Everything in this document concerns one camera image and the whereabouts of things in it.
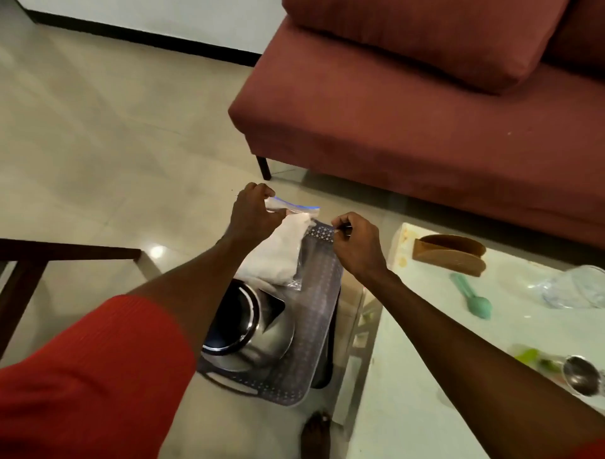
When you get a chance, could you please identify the person's left hand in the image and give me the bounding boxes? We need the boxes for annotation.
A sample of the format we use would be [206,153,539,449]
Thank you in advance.
[226,182,288,252]

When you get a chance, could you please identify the person's right hand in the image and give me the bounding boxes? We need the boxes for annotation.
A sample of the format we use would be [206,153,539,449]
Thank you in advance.
[330,211,388,282]

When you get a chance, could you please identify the clear zip bag blue seal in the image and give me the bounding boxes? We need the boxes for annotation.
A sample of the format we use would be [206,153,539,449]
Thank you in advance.
[234,196,321,292]

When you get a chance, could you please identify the grey plastic basket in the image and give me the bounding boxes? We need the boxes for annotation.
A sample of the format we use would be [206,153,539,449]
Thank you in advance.
[196,219,345,407]

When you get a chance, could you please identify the steel kettle with black handle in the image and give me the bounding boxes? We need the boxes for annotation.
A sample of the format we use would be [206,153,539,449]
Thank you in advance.
[200,277,296,372]

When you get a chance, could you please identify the clear drinking glass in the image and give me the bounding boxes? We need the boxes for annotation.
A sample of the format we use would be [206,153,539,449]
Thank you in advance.
[541,264,605,311]

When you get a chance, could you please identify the person's left forearm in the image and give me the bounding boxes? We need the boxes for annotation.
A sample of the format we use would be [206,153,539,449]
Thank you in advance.
[127,236,256,360]

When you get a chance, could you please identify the person's right forearm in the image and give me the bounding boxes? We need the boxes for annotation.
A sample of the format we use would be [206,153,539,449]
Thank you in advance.
[364,269,605,459]

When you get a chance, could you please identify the person's left leg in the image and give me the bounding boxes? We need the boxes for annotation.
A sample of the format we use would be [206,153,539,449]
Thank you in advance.
[300,410,331,459]

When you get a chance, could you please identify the brown wooden napkin holder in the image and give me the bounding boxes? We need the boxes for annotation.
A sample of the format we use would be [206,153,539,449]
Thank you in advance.
[412,234,487,278]

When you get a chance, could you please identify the red fabric sofa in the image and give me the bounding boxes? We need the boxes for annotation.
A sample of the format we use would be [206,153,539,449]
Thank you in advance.
[228,0,605,249]

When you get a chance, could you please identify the teal plastic spoon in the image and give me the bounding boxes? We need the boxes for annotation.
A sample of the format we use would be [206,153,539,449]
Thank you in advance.
[449,272,493,320]

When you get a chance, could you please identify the white table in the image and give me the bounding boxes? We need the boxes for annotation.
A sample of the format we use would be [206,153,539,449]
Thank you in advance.
[330,222,605,459]

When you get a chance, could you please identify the black skirting board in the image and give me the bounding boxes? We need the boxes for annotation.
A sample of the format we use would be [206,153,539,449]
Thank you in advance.
[16,0,262,67]

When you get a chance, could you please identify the small red sofa cushion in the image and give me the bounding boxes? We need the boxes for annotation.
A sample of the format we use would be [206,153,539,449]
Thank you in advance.
[282,0,572,94]

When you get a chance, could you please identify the red sweater sleeve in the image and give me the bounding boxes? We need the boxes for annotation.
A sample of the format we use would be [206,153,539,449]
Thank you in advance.
[572,437,605,459]
[0,294,197,459]

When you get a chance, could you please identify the dark wooden chair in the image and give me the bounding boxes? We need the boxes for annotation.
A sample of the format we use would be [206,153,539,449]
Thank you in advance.
[0,238,142,360]

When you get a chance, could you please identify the steel measuring cup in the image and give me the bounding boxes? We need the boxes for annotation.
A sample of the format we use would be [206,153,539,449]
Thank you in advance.
[561,354,605,398]

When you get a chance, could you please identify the large red sofa cushion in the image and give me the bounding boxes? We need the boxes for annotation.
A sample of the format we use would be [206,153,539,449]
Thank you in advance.
[543,0,605,72]

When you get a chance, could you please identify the green handled utensil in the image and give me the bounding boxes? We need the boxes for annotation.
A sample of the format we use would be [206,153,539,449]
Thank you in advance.
[512,347,561,375]

